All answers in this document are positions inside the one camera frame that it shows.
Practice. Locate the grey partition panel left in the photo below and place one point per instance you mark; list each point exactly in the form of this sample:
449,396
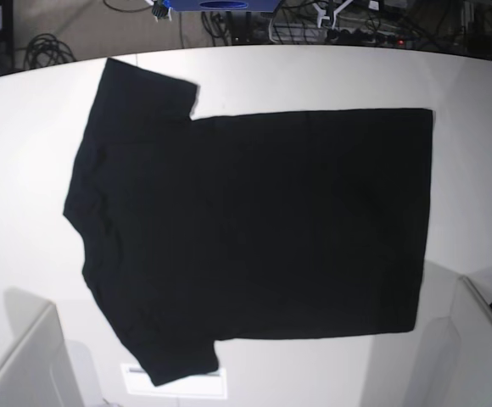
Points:
35,367

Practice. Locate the grey partition panel right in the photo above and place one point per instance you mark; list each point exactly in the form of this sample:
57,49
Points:
454,360

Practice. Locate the grey partition panel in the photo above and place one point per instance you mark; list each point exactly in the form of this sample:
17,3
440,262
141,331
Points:
454,360
35,367

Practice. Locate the black power strip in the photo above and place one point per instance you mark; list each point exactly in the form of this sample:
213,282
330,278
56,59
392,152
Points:
358,37

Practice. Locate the black T-shirt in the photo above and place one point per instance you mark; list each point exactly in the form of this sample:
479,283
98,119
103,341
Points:
290,225

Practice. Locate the blue box behind table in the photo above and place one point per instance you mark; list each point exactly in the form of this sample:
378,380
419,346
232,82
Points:
222,5

